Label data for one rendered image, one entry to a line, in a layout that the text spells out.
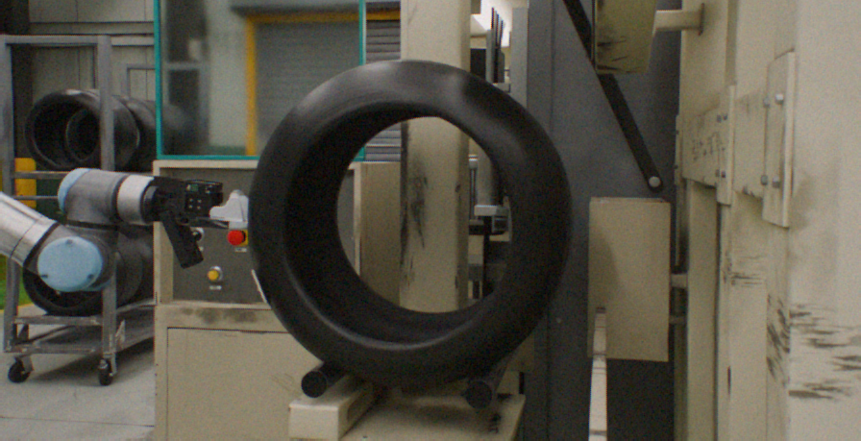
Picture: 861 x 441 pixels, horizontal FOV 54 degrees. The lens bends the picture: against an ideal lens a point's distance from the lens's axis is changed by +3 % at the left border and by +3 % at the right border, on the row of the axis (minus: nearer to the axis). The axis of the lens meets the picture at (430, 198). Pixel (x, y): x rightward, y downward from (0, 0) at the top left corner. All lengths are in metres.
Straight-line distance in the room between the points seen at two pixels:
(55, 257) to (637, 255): 1.02
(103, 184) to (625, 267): 0.98
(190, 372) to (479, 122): 1.21
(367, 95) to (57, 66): 11.65
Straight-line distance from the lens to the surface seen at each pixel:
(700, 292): 1.66
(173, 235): 1.61
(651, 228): 1.62
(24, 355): 5.34
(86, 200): 1.66
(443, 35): 1.73
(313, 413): 1.46
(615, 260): 1.62
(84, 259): 1.52
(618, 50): 1.52
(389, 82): 1.36
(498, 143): 1.32
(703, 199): 1.64
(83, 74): 12.69
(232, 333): 2.19
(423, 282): 1.74
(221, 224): 1.55
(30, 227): 1.55
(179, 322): 2.25
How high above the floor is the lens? 1.29
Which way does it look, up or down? 3 degrees down
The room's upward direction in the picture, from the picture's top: straight up
